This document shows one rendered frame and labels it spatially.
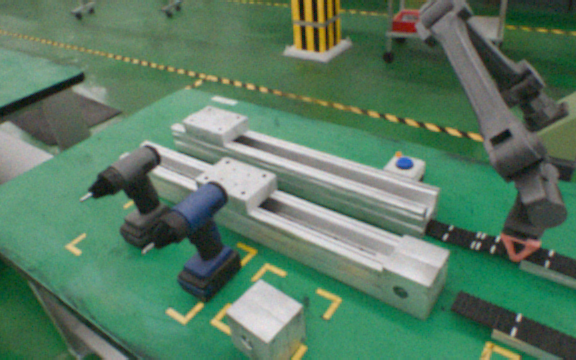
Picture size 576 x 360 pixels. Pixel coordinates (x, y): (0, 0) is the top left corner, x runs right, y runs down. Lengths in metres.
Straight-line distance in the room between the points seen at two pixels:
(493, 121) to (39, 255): 1.04
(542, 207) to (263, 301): 0.49
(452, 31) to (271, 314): 0.67
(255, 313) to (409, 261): 0.30
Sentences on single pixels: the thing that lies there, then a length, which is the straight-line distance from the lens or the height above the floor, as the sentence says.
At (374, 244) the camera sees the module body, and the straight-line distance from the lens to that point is 0.93.
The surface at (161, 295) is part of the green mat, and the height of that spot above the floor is 0.78.
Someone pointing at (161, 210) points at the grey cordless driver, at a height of 0.84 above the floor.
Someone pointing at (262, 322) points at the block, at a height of 0.87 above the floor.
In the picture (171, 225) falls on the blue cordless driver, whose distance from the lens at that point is 0.81.
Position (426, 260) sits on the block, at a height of 0.87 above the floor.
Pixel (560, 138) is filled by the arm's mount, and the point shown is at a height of 0.84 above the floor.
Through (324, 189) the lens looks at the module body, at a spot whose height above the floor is 0.83.
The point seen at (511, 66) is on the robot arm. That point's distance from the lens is 1.31.
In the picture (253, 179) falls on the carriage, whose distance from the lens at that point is 1.02.
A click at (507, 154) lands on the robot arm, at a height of 1.05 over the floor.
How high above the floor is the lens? 1.49
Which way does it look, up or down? 35 degrees down
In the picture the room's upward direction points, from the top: 6 degrees counter-clockwise
